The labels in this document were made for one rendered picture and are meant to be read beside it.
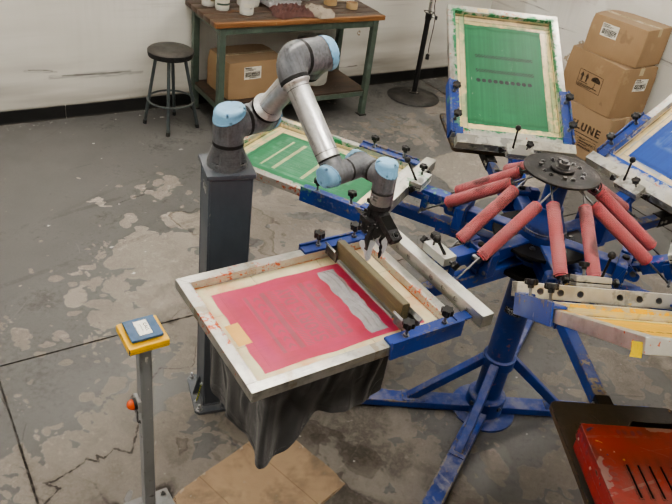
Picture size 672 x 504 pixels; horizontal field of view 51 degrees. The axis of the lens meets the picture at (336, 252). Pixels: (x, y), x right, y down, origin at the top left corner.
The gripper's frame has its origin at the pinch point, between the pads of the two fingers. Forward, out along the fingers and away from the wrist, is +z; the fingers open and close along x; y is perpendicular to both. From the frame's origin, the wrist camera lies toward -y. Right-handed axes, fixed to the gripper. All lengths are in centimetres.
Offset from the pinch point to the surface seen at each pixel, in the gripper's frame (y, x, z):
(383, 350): -28.7, 13.9, 13.8
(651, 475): -106, -12, 2
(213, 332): 0, 59, 13
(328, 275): 14.7, 7.3, 15.3
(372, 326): -15.1, 8.3, 16.2
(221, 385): 14, 48, 52
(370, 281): -1.5, 1.1, 8.8
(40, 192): 275, 54, 109
